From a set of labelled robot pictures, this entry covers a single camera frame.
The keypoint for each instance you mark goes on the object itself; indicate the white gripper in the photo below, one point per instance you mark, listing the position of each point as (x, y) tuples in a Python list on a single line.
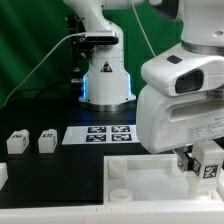
[(164, 123)]

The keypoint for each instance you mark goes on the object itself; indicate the white square tabletop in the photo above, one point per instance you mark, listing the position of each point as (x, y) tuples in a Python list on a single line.
[(154, 178)]

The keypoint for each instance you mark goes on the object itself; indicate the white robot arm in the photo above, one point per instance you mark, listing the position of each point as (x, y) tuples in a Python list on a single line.
[(107, 83)]

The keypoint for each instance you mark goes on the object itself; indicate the white front fence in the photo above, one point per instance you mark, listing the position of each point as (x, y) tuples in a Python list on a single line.
[(173, 212)]

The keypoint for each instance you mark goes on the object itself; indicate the white sheet with markers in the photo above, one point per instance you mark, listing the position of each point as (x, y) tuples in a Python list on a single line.
[(114, 134)]

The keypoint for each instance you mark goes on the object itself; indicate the white left fence block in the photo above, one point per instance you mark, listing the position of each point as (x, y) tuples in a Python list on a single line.
[(3, 174)]

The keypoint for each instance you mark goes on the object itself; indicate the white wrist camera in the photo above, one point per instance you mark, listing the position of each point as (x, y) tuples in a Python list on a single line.
[(177, 72)]

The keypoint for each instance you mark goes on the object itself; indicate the black camera on base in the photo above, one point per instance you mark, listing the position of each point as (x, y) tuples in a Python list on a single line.
[(102, 37)]

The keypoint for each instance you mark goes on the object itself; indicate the black camera stand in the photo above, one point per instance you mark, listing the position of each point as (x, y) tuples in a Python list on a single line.
[(75, 26)]

